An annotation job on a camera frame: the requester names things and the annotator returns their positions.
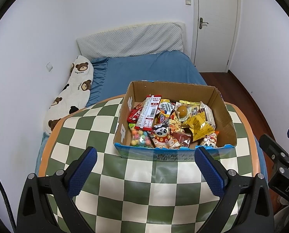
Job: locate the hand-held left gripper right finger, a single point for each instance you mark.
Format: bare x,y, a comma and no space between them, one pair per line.
210,170

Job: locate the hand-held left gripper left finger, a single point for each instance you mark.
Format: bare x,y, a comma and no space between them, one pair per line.
84,170

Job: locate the pile of mixed snacks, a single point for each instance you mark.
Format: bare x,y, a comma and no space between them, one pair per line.
168,106

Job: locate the cardboard box with blue print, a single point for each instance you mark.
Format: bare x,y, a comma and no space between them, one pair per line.
173,88

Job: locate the white cloth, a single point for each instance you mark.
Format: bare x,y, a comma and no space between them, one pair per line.
284,214

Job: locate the green checkered table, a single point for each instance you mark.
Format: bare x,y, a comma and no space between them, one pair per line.
139,187

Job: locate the bear print pillow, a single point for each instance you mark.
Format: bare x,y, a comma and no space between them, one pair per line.
69,97

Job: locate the bed with blue sheet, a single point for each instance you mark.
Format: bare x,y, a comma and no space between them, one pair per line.
147,68

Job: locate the white door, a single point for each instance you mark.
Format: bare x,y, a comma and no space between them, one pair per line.
217,29

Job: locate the grey dotted cushion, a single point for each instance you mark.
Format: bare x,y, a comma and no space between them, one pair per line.
134,41

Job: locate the white wall socket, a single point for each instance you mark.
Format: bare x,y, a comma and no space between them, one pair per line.
49,66

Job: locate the white light switch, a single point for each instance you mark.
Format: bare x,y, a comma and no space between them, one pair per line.
188,2

